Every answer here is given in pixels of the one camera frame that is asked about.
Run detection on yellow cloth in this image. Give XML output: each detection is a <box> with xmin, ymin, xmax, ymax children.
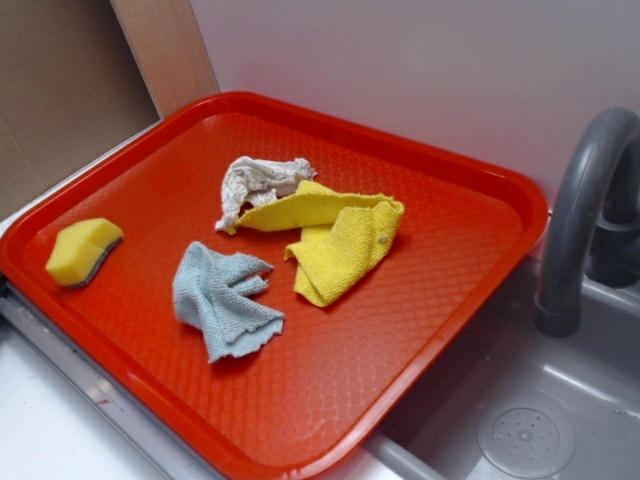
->
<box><xmin>224</xmin><ymin>180</ymin><xmax>405</xmax><ymax>307</ymax></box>

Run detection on white crumpled cloth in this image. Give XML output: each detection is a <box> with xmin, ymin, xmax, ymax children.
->
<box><xmin>215</xmin><ymin>156</ymin><xmax>317</xmax><ymax>234</ymax></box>

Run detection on light blue cloth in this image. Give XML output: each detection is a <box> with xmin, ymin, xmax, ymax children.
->
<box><xmin>172</xmin><ymin>242</ymin><xmax>285</xmax><ymax>363</ymax></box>

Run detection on red plastic tray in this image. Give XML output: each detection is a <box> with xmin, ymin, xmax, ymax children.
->
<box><xmin>1</xmin><ymin>93</ymin><xmax>547</xmax><ymax>479</ymax></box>

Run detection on yellow sponge with grey pad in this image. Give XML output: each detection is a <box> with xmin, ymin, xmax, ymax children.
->
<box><xmin>45</xmin><ymin>218</ymin><xmax>124</xmax><ymax>287</ymax></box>

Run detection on grey plastic sink basin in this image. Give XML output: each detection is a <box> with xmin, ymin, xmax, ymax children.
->
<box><xmin>365</xmin><ymin>259</ymin><xmax>639</xmax><ymax>479</ymax></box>

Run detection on wooden board panel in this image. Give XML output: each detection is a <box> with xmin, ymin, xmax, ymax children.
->
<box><xmin>111</xmin><ymin>0</ymin><xmax>219</xmax><ymax>118</ymax></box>

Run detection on grey plastic faucet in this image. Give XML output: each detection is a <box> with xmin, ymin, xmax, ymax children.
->
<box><xmin>535</xmin><ymin>107</ymin><xmax>639</xmax><ymax>338</ymax></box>

